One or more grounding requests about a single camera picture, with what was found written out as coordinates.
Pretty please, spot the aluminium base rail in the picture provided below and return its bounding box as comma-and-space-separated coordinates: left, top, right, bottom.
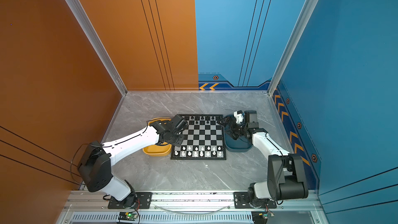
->
62, 190, 323, 213

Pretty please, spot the teal plastic tray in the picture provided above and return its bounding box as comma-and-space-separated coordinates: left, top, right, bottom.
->
224, 131, 252, 152

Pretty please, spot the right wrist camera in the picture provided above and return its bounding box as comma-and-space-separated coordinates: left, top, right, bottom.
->
233, 110, 245, 124

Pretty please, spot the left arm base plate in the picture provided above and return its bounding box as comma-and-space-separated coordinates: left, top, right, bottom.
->
108, 192, 152, 209

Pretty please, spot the right circuit board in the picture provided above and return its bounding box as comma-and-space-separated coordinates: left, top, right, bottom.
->
251, 212, 275, 224

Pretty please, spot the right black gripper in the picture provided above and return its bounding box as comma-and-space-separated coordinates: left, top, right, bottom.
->
217, 116, 249, 140

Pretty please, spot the left green circuit board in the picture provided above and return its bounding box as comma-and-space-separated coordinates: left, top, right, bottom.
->
118, 212, 140, 224

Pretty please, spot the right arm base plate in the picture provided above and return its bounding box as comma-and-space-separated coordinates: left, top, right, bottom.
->
233, 191, 277, 209

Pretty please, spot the black white chess board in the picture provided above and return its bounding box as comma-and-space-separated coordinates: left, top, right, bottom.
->
171, 114, 227, 161

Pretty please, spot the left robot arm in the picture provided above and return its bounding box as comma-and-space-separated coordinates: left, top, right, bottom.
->
77, 115, 188, 208

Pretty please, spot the yellow plastic tray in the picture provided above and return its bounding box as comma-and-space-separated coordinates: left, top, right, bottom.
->
142, 117, 172, 157

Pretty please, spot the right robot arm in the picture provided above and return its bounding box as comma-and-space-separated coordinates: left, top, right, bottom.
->
217, 111, 309, 208

